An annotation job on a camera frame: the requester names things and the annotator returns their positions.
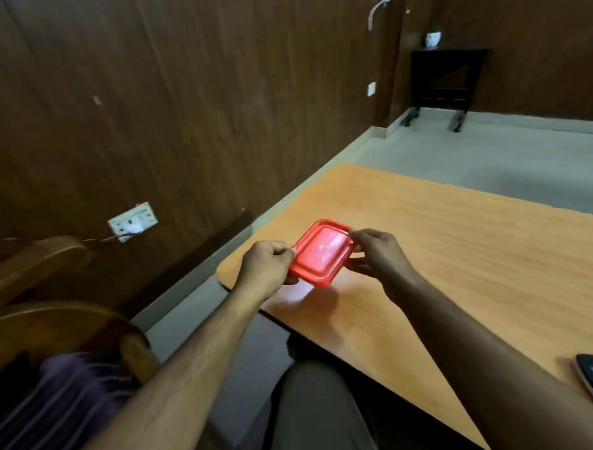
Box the wooden chair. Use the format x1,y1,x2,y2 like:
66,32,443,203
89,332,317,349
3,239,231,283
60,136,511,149
0,236,160,385

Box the red plastic lunch box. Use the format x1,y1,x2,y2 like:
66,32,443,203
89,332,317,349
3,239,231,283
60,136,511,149
288,219,356,288

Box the person's left hand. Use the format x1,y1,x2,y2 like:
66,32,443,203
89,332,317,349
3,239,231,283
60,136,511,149
233,240,300,298

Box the person's grey trousers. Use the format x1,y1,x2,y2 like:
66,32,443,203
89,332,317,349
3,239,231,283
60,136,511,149
204,331,482,450

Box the white wall socket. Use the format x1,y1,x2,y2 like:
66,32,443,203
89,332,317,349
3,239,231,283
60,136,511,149
107,202,159,244

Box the red cable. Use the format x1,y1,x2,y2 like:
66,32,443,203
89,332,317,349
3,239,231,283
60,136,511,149
0,232,142,245

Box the dark wooden side table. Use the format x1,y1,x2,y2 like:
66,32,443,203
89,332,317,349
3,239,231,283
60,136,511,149
403,47,492,133

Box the person's right forearm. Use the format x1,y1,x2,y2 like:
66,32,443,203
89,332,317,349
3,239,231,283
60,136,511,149
385,274,593,450

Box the person's left forearm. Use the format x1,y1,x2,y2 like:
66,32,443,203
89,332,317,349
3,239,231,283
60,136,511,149
83,278,269,450

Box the white wall pipe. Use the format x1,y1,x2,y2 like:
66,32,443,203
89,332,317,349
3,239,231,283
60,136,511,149
368,0,391,31

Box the dark smartphone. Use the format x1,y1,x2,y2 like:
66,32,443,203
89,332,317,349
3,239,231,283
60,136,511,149
574,354,593,396

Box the person's right hand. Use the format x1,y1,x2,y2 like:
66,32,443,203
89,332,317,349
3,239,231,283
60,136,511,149
345,228,420,303

